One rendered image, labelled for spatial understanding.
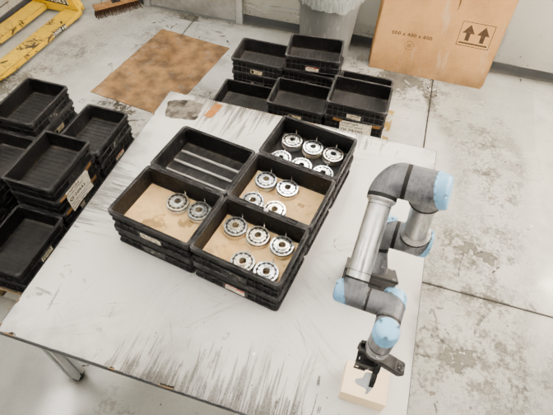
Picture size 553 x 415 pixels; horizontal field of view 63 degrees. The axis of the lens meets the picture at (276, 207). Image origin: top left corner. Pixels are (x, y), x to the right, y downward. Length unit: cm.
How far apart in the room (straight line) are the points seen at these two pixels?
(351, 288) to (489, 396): 151
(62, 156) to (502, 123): 332
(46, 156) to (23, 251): 57
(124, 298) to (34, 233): 105
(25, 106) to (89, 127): 41
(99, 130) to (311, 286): 187
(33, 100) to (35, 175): 70
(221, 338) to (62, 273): 75
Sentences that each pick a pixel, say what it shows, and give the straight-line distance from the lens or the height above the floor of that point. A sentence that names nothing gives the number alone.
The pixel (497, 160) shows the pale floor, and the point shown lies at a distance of 387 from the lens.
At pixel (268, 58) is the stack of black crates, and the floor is 38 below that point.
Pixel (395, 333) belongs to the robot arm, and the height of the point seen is 123.
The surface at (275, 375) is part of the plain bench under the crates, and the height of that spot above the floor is 70.
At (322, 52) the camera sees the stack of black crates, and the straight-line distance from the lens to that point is 363.
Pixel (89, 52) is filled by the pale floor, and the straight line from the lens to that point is 473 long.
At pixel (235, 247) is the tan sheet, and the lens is 193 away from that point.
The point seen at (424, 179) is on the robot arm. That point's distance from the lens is 145.
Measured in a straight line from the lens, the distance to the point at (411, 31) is 436.
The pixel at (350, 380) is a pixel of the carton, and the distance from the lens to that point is 178.
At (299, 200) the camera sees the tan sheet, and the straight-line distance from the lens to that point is 209.
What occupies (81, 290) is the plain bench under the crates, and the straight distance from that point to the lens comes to 210.
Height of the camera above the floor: 244
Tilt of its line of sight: 51 degrees down
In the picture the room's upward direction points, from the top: 3 degrees clockwise
